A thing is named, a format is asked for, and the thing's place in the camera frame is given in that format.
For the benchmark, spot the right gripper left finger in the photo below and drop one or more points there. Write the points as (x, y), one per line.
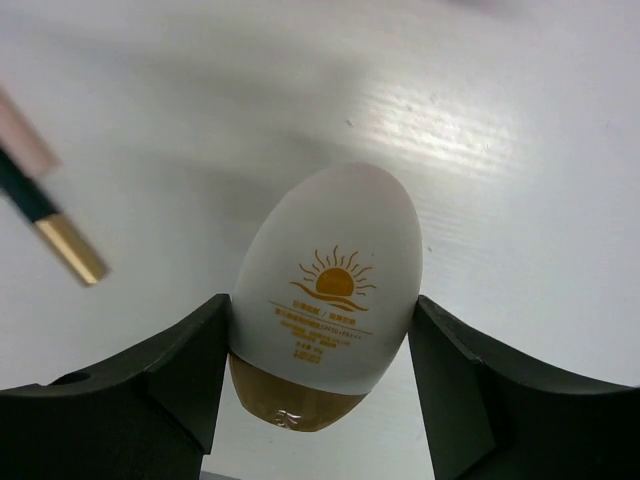
(148, 412)

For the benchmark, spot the white egg sunscreen bottle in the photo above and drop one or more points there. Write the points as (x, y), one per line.
(325, 297)

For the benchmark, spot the pink concealer stick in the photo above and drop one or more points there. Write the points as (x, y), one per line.
(23, 142)

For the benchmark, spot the black gold mascara tube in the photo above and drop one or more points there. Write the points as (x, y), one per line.
(52, 225)

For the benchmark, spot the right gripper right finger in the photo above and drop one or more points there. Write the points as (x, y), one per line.
(493, 412)

